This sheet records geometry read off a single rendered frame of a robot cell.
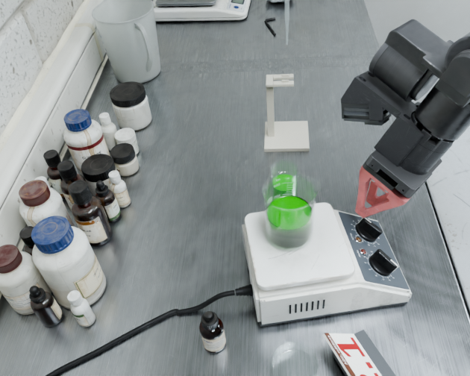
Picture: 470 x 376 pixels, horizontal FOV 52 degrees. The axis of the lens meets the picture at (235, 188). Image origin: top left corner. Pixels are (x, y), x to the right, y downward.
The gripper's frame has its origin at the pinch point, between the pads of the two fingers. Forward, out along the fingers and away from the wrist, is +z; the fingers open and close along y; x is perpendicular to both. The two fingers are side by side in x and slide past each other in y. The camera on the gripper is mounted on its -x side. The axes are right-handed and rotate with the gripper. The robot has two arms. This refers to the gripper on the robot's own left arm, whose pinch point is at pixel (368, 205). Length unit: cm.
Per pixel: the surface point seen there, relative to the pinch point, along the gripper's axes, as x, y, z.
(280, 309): 1.1, 16.2, 8.9
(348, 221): -0.6, 1.4, 3.1
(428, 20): -36, -145, 18
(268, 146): -20.6, -11.6, 12.3
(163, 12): -73, -37, 21
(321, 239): -1.1, 8.7, 2.4
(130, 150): -36.2, 6.0, 19.0
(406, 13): -44, -139, 19
